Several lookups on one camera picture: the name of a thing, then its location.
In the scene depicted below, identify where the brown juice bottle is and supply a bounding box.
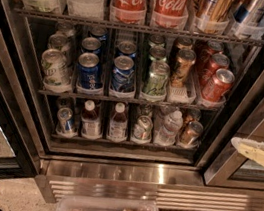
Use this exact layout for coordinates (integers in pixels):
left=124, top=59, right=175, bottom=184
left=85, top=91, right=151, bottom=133
left=108, top=102, right=128, bottom=142
left=81, top=100, right=102, bottom=140

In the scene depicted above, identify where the blue can bottom shelf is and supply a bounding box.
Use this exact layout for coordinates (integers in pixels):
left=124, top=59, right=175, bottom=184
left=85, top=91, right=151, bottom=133
left=57, top=107, right=77, bottom=137

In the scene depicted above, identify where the gold brown can front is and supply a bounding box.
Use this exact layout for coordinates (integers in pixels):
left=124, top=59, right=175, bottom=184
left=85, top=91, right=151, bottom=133
left=170, top=48, right=197, bottom=88

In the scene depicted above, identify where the red can middle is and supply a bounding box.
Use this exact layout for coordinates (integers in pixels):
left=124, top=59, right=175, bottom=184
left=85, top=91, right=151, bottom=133
left=199, top=53, right=230, bottom=86

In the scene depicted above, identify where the blue Pepsi can front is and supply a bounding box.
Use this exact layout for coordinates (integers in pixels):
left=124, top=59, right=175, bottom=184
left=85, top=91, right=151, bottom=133
left=76, top=52, right=103, bottom=95

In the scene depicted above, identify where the clear water bottle bottom shelf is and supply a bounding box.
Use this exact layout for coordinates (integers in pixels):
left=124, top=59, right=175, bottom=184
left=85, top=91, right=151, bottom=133
left=154, top=110, right=183, bottom=147

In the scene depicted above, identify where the stainless steel fridge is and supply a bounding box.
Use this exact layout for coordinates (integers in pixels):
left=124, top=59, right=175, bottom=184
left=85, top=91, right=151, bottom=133
left=0, top=0, right=264, bottom=211

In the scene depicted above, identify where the red Coca-Cola can right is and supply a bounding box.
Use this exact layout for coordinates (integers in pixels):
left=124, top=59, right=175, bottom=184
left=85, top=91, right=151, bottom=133
left=149, top=0, right=187, bottom=30

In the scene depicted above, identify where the red can front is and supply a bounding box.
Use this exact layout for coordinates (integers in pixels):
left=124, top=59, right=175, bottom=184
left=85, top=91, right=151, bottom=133
left=201, top=68, right=235, bottom=102

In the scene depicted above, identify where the brown juice bottle left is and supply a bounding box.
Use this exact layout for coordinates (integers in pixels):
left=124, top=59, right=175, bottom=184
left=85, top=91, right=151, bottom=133
left=81, top=100, right=102, bottom=140

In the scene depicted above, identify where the silver can bottom shelf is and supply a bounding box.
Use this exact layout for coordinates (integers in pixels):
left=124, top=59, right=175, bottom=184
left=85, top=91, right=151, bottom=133
left=131, top=115, right=153, bottom=144

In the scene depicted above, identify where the orange gold can top shelf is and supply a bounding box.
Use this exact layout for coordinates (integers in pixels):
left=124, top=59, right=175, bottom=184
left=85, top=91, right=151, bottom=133
left=192, top=0, right=235, bottom=34

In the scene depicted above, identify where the white green can front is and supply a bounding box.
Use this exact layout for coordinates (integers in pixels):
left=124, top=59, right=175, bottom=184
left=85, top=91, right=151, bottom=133
left=41, top=48, right=72, bottom=93

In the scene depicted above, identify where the brown juice bottle right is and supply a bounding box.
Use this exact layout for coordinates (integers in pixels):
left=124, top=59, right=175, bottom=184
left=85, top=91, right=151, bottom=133
left=108, top=102, right=128, bottom=142

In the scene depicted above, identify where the copper can bottom shelf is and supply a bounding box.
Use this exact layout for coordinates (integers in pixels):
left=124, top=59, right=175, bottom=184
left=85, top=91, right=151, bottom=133
left=178, top=121, right=203, bottom=147

